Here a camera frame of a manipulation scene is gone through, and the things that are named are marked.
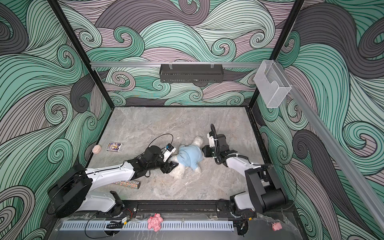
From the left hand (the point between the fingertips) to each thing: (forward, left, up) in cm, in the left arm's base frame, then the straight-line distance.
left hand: (174, 159), depth 84 cm
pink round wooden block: (+8, +51, -5) cm, 52 cm away
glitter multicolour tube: (-13, +22, -4) cm, 26 cm away
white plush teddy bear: (-7, -2, 0) cm, 7 cm away
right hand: (+8, -17, -1) cm, 19 cm away
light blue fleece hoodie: (+2, -9, +2) cm, 9 cm away
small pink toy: (-30, -49, -3) cm, 58 cm away
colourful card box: (+10, +41, -6) cm, 43 cm away
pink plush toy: (-30, +7, -3) cm, 30 cm away
